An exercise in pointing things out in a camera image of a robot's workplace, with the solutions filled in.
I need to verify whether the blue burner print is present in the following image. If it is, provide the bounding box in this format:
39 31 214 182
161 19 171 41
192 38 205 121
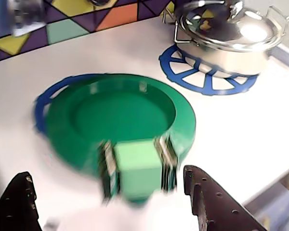
33 74 106 136
158 44 259 97

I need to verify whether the steel pot lid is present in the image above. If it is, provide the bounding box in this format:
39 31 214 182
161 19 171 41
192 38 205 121
177 0 280 52

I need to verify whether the steel toy pot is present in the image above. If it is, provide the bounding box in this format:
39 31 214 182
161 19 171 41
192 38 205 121
173 6 289 79

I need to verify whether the blue wooden toy kitchen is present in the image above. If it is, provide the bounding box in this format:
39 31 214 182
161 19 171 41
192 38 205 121
0 0 289 231

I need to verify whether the green plastic plate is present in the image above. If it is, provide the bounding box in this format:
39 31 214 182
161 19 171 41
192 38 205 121
41 73 197 208

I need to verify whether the steel slotted spatula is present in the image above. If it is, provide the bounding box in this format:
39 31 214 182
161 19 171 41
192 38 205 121
9 0 48 37

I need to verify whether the steel ladle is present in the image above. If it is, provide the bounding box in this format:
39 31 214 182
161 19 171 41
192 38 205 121
86 0 112 7

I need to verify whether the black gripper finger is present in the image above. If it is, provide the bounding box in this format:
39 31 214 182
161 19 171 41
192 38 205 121
183 165 268 231
0 171 43 231

